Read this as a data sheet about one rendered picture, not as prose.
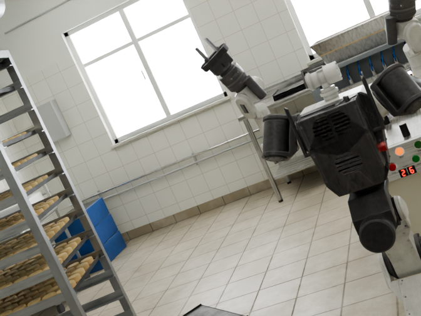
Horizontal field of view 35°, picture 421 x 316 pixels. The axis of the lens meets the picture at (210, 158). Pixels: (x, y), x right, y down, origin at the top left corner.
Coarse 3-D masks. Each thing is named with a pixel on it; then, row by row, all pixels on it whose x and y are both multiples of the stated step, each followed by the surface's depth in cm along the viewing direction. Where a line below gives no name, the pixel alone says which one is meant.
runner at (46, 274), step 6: (48, 270) 221; (30, 276) 222; (36, 276) 221; (42, 276) 221; (48, 276) 221; (18, 282) 222; (24, 282) 222; (30, 282) 222; (36, 282) 222; (6, 288) 223; (12, 288) 223; (18, 288) 222; (24, 288) 222; (0, 294) 223; (6, 294) 223
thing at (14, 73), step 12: (12, 60) 253; (12, 72) 252; (24, 84) 256; (24, 96) 254; (36, 108) 257; (36, 120) 255; (48, 144) 256; (84, 216) 261; (84, 228) 261; (96, 240) 262; (108, 264) 263; (120, 288) 265; (120, 300) 266
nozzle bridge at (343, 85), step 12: (420, 24) 358; (372, 48) 347; (384, 48) 337; (396, 48) 343; (348, 60) 343; (360, 60) 349; (372, 60) 348; (384, 60) 346; (336, 84) 356; (348, 84) 354; (360, 84) 348
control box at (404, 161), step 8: (400, 144) 276; (408, 144) 275; (392, 152) 277; (408, 152) 275; (416, 152) 275; (392, 160) 278; (400, 160) 277; (408, 160) 276; (400, 168) 278; (408, 168) 277; (416, 168) 276; (392, 176) 280; (400, 176) 279
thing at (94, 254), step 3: (93, 252) 263; (96, 252) 263; (99, 252) 262; (102, 252) 262; (87, 255) 263; (90, 255) 263; (93, 255) 263; (96, 255) 263; (102, 255) 263; (78, 258) 264; (81, 258) 263; (84, 258) 263; (72, 261) 264; (75, 261) 264; (78, 261) 264; (66, 264) 264; (69, 264) 264; (66, 267) 264
